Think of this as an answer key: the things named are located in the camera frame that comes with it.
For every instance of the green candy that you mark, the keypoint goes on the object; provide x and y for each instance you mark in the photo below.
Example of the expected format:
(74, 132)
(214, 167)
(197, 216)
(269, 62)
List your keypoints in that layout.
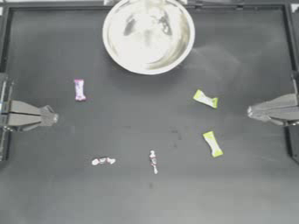
(213, 143)
(205, 99)

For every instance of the white red twisted candy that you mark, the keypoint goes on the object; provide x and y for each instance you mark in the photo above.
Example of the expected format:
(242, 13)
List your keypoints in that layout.
(102, 161)
(153, 160)

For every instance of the steel bowl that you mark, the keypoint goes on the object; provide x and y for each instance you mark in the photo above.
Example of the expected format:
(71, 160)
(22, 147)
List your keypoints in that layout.
(148, 35)

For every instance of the pink candy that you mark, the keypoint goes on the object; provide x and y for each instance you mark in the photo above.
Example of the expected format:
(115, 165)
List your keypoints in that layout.
(79, 89)

